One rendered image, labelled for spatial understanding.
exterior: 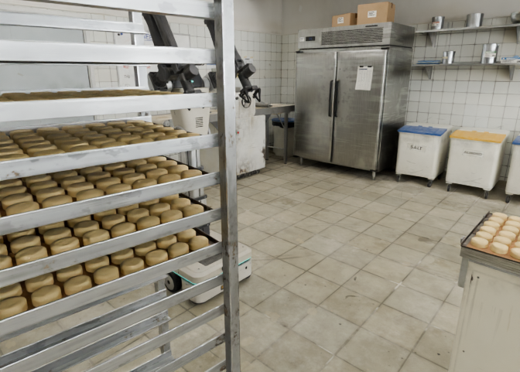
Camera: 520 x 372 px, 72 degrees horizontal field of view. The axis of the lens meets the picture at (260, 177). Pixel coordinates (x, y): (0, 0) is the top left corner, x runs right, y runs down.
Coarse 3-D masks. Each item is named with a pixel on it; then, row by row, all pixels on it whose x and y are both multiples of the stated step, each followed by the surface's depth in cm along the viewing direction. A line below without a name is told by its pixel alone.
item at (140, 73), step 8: (128, 16) 105; (136, 16) 104; (136, 40) 106; (136, 72) 108; (144, 72) 109; (136, 80) 110; (144, 80) 110; (144, 112) 112; (160, 280) 129; (160, 288) 130; (160, 328) 135; (168, 328) 136; (168, 344) 138
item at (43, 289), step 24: (168, 240) 90; (192, 240) 90; (96, 264) 79; (120, 264) 79; (144, 264) 83; (0, 288) 70; (24, 288) 74; (48, 288) 70; (72, 288) 71; (0, 312) 64
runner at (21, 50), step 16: (0, 48) 53; (16, 48) 54; (32, 48) 55; (48, 48) 57; (64, 48) 58; (80, 48) 59; (96, 48) 61; (112, 48) 63; (128, 48) 64; (144, 48) 66; (160, 48) 68; (176, 48) 70; (192, 48) 72
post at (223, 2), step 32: (224, 0) 71; (224, 32) 73; (224, 64) 75; (224, 96) 76; (224, 128) 78; (224, 160) 81; (224, 192) 83; (224, 224) 86; (224, 256) 89; (224, 288) 92; (224, 320) 95
